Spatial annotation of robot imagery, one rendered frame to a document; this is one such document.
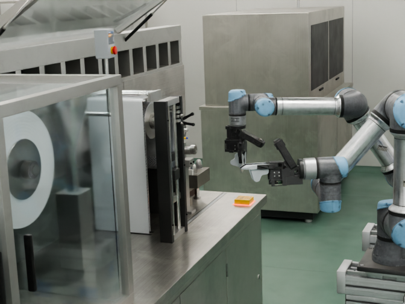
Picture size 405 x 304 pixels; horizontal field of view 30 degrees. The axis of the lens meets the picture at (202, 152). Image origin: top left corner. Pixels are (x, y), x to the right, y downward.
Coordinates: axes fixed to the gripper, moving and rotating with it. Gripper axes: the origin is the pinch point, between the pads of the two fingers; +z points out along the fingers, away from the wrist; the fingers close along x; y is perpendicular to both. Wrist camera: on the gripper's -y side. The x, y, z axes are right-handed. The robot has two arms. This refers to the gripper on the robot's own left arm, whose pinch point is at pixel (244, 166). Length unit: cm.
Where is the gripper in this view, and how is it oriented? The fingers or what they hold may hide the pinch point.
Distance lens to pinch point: 256.2
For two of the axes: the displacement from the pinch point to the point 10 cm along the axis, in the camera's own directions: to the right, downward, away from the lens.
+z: -10.0, 0.5, -0.4
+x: -0.5, -0.7, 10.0
